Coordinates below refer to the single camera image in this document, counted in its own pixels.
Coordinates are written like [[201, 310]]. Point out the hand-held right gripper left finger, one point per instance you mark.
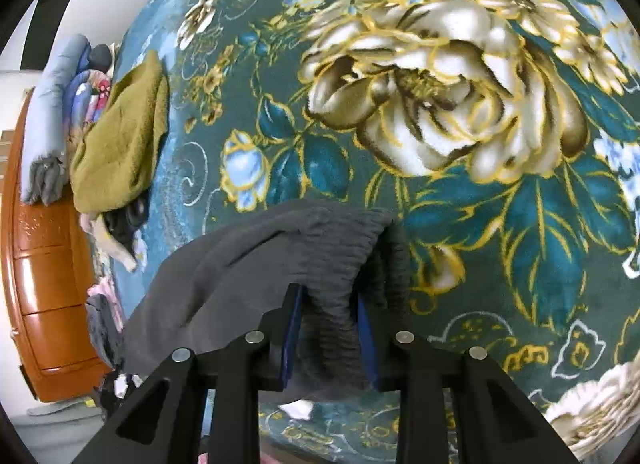
[[292, 334]]

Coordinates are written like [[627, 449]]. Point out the orange wooden headboard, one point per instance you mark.
[[45, 294]]

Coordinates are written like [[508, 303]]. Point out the folded blue-grey quilt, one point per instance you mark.
[[50, 94]]

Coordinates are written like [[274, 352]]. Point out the olive green fleece garment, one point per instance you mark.
[[120, 144]]

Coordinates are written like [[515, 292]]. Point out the dark grey pillow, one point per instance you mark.
[[101, 58]]

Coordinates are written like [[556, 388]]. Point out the white and black patterned cloth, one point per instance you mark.
[[115, 389]]

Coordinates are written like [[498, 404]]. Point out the black garment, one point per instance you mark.
[[125, 221]]

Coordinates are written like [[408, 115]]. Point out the dark grey pants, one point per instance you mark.
[[225, 269]]

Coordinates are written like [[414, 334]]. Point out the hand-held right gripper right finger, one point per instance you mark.
[[365, 339]]

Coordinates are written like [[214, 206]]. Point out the white garment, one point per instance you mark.
[[120, 251]]

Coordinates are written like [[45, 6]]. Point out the teal floral bedspread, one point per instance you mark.
[[450, 244]]

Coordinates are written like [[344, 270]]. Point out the folded grey garment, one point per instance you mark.
[[102, 331]]

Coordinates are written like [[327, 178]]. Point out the folded floral quilt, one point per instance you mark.
[[82, 94]]

